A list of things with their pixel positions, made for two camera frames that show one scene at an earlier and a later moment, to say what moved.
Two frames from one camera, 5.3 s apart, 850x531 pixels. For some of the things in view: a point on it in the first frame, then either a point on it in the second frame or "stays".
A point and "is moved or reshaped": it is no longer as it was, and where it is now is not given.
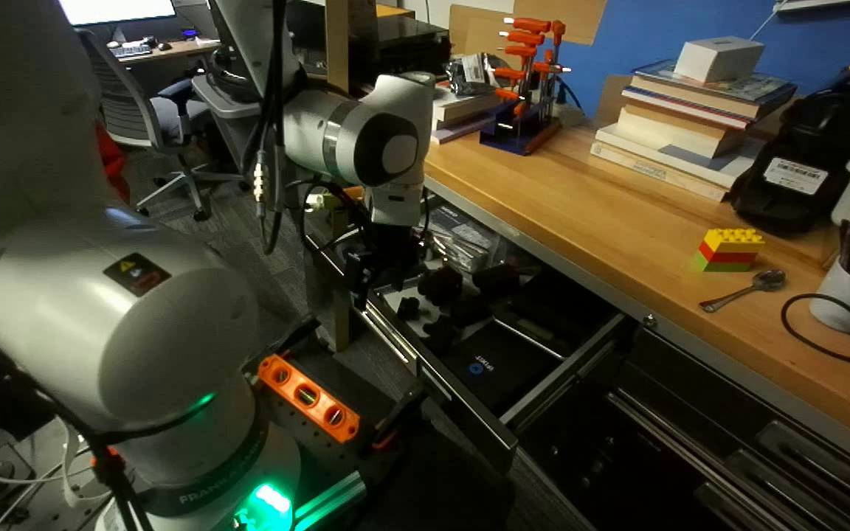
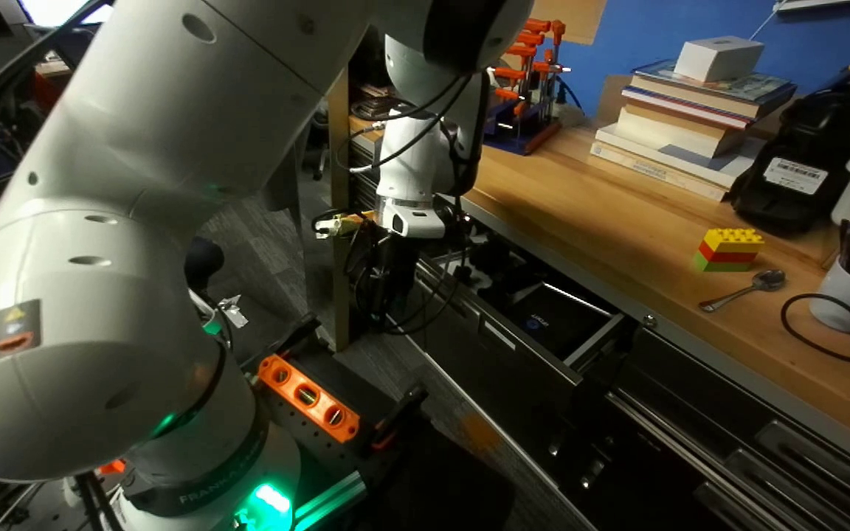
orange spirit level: [307, 400] stays
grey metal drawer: [497, 328] is moved or reshaped
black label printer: [792, 179] stays
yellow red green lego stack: [727, 248] stays
